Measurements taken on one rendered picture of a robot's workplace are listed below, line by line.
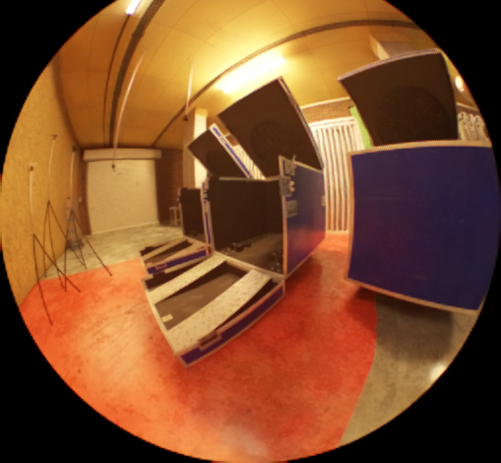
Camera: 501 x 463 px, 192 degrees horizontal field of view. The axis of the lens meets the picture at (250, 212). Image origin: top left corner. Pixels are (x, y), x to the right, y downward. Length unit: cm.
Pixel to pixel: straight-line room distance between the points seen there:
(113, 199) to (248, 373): 620
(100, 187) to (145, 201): 198
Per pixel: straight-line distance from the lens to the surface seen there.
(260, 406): 74
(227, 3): 261
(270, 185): 214
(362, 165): 90
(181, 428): 78
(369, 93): 154
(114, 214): 632
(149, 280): 146
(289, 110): 152
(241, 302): 95
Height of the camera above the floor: 73
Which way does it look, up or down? 6 degrees down
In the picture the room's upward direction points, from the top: 4 degrees counter-clockwise
